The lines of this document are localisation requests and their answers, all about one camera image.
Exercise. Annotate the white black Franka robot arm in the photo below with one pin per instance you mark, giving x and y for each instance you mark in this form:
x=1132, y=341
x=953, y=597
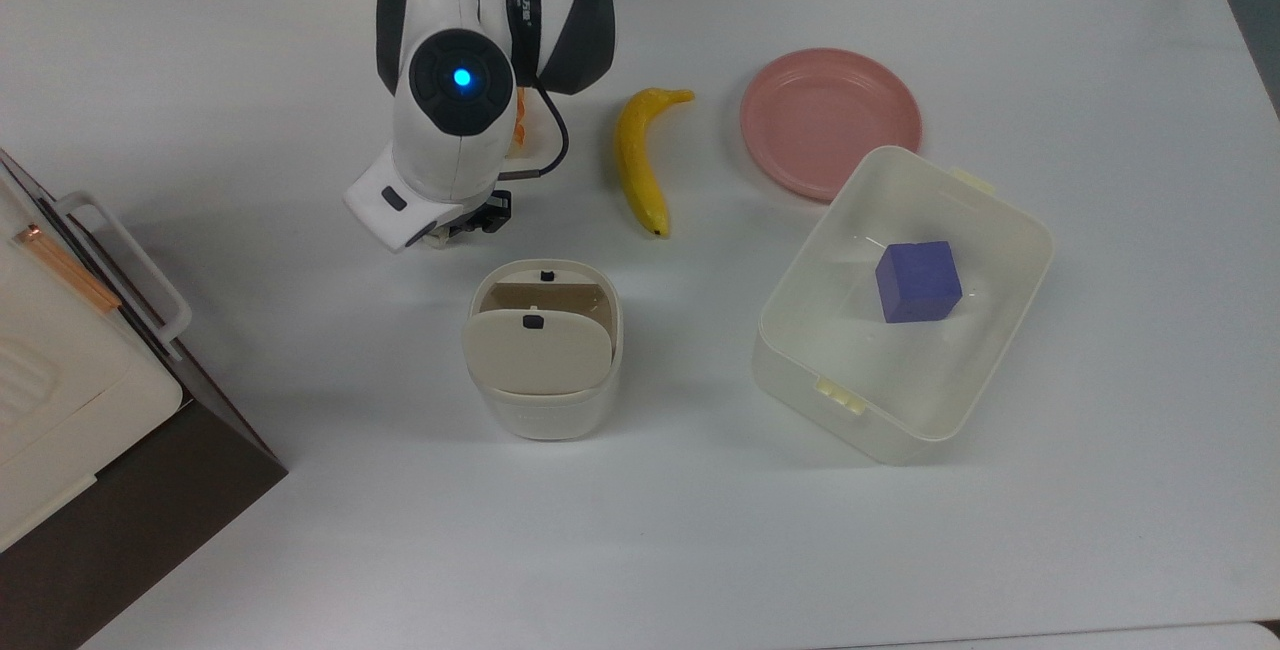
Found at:
x=455, y=80

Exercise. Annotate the beige trash can with lid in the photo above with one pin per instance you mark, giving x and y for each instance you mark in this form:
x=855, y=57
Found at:
x=545, y=360

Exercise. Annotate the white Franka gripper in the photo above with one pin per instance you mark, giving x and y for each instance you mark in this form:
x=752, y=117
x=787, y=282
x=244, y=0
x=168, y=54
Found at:
x=400, y=205

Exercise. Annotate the purple cube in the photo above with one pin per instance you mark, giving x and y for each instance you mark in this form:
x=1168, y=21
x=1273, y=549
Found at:
x=918, y=280

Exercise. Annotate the peeled orange segments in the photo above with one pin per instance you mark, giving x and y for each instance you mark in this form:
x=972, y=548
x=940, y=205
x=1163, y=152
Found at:
x=520, y=120

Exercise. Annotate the cream cabinet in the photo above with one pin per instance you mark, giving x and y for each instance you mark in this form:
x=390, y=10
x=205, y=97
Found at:
x=60, y=400

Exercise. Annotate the pink plate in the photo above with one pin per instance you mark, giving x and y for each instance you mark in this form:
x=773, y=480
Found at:
x=825, y=120

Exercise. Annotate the yellow banana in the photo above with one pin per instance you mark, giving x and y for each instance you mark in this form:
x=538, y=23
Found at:
x=640, y=170

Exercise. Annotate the white plastic storage box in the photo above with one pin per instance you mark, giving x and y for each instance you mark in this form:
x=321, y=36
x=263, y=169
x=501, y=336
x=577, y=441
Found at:
x=800, y=360

